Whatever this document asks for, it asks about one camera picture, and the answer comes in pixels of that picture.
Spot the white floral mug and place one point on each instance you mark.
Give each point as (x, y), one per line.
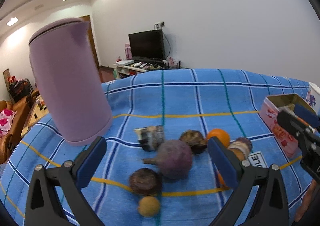
(313, 97)

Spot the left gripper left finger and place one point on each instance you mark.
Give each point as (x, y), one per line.
(43, 205)

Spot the wooden coffee table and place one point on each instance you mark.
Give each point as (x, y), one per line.
(37, 112)

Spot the black wifi router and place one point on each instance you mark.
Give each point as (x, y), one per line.
(174, 64)

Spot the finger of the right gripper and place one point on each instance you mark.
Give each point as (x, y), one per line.
(293, 125)
(308, 116)

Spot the orange leather sofa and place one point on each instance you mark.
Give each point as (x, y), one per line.
(21, 110)

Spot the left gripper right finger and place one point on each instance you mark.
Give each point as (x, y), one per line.
(270, 206)

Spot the brown dried mangosteen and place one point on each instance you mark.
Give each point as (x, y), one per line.
(195, 140)

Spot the black television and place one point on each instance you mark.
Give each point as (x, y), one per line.
(147, 45)

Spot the pink metal tin box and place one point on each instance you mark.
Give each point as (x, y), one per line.
(279, 111)

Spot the yellow brown longan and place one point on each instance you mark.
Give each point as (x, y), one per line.
(149, 206)

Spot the purple round turnip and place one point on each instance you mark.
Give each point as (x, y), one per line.
(174, 159)

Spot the dark mangosteen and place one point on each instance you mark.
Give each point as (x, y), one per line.
(145, 182)

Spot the pink box beside television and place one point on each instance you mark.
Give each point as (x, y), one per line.
(128, 51)

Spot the wall power socket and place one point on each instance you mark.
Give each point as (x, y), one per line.
(159, 25)

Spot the purple electric kettle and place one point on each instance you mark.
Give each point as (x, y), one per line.
(66, 75)

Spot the white tv stand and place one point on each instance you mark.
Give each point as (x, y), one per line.
(125, 68)

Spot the orange tangerine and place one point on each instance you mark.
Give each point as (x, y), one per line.
(221, 134)
(220, 179)

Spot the brown wooden door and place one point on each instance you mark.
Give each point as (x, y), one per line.
(91, 40)

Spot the pink floral cushion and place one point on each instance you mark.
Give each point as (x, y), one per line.
(6, 120)

